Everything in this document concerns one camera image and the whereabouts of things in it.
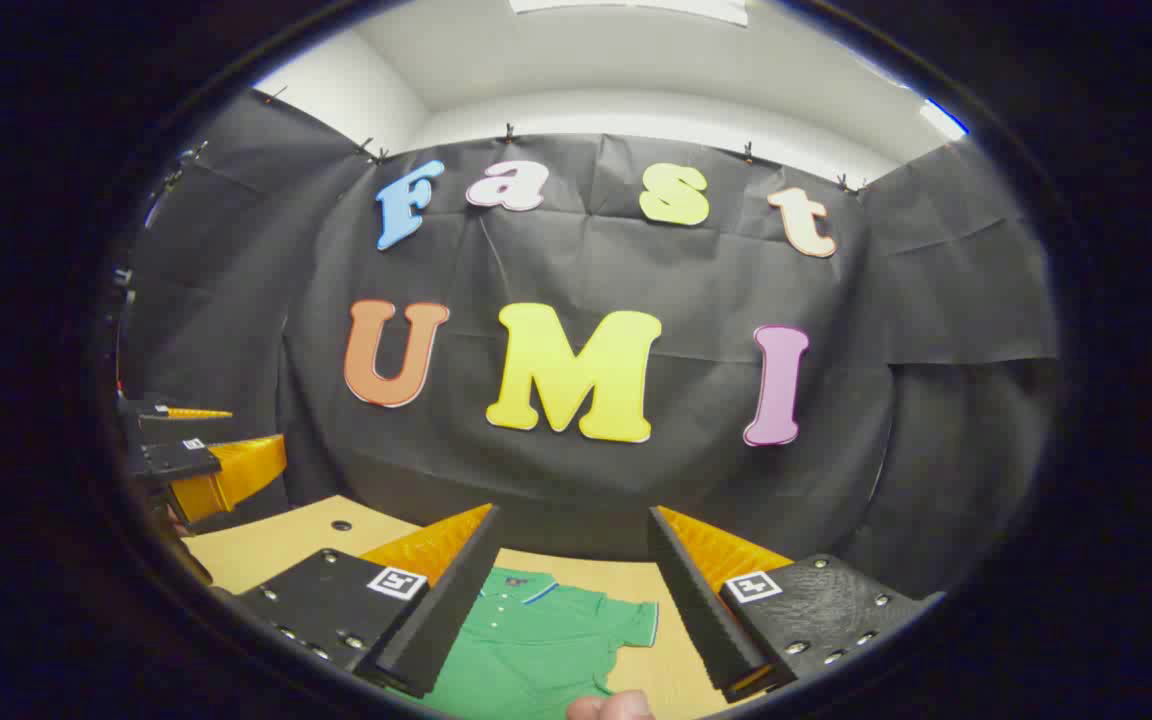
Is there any green T-shirt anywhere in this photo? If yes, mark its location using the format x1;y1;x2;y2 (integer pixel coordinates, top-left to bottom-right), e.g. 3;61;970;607
391;567;659;720

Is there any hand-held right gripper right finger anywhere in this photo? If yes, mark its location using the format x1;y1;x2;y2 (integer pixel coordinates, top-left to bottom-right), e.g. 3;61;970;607
648;506;942;704

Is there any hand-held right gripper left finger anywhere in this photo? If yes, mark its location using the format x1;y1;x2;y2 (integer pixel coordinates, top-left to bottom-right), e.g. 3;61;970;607
236;503;503;699

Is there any ceiling light panel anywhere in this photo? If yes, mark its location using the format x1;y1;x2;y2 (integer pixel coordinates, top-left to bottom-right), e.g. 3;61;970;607
921;98;969;141
509;0;749;27

